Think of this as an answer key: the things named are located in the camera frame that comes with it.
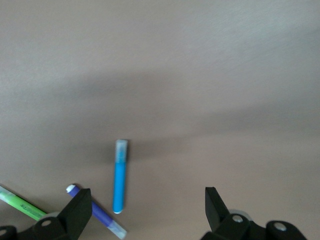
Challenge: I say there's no green marker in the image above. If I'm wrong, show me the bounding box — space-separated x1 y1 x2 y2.
0 185 49 222

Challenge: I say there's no blue marker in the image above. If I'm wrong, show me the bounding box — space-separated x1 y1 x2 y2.
112 139 130 215

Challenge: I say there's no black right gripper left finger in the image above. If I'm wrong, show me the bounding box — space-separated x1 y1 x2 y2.
0 187 93 240

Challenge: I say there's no purple marker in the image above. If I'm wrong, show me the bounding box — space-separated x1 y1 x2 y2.
65 184 128 239

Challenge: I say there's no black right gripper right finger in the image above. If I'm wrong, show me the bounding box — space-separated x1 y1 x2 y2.
199 186 307 240

